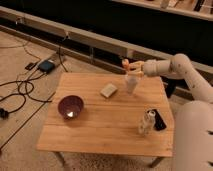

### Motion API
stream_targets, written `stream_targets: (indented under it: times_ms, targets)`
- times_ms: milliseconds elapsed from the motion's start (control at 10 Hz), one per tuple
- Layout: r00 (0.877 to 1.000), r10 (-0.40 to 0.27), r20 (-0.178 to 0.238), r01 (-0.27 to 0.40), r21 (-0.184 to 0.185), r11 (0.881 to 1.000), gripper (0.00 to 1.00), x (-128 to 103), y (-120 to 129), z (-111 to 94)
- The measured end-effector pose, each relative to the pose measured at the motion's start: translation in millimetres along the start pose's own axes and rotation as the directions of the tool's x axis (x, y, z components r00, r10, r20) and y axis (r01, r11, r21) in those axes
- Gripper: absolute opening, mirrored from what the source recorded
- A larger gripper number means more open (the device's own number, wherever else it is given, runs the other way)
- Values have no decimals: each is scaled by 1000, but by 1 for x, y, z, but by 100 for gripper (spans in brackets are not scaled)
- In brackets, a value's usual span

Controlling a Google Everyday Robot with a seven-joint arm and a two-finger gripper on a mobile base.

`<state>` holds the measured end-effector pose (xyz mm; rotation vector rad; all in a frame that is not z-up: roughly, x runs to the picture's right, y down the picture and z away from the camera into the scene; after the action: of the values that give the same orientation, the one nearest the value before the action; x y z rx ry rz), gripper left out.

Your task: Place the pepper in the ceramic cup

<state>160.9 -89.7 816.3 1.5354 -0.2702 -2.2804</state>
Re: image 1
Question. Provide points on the dark purple bowl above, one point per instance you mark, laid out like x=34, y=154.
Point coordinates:
x=70, y=106

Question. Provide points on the small black device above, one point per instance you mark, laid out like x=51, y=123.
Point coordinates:
x=30, y=66

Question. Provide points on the black plug on floor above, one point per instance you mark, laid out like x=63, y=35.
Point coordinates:
x=3, y=113

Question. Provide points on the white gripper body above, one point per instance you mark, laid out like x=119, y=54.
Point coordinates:
x=151, y=68

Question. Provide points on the white ceramic cup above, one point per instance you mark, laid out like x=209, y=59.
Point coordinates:
x=131, y=83

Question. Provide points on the beige sponge block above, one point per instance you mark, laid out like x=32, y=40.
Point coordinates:
x=108, y=90

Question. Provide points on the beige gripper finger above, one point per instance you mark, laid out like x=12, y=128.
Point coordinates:
x=136, y=73
x=135, y=65

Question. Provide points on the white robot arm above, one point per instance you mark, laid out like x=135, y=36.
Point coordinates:
x=193, y=133

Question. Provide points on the black power adapter box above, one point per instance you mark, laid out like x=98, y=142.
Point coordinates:
x=46, y=66

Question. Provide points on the wooden table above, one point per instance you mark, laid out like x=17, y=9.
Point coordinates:
x=108, y=125

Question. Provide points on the clear plastic bottle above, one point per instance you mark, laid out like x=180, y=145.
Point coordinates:
x=147, y=122

